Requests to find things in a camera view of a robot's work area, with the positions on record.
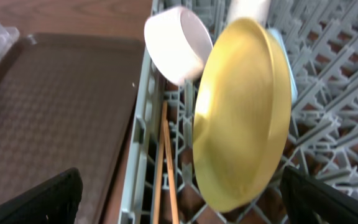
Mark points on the wooden chopstick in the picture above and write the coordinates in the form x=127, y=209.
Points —
x=159, y=167
x=170, y=170

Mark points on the grey dishwasher rack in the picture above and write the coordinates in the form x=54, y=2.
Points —
x=321, y=38

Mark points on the pale green cup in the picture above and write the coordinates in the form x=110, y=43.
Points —
x=254, y=9

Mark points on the pink white bowl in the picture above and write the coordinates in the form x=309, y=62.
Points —
x=178, y=43

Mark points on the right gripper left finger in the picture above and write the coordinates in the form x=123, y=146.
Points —
x=54, y=201

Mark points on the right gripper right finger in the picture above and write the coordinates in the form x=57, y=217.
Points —
x=305, y=197

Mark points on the light blue bowl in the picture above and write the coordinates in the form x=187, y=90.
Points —
x=278, y=37

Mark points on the brown serving tray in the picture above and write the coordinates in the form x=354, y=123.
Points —
x=66, y=101

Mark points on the yellow plate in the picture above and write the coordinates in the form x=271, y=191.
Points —
x=242, y=115

